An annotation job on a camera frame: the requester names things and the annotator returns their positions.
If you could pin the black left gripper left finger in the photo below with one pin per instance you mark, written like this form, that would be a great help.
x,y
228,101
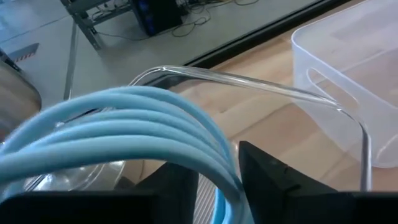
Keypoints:
x,y
174,193

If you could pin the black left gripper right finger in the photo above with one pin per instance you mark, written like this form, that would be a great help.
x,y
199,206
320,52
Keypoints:
x,y
273,193

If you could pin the clear glassy plastic bin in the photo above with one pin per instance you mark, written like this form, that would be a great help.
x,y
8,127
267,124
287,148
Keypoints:
x,y
248,83

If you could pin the frosted translucent plastic bin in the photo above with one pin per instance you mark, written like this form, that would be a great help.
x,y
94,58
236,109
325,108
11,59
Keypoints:
x,y
351,62

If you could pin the thin metal pole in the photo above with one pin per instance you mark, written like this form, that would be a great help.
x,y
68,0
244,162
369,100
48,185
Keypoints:
x,y
71,62

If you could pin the black computer tower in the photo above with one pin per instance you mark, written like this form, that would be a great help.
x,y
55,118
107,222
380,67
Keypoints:
x,y
157,14

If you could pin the striped hazard floor marker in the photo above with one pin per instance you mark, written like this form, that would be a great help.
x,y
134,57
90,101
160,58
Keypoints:
x,y
25,53

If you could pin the grey metal frame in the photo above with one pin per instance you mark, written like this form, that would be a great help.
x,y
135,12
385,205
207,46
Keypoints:
x,y
87,25

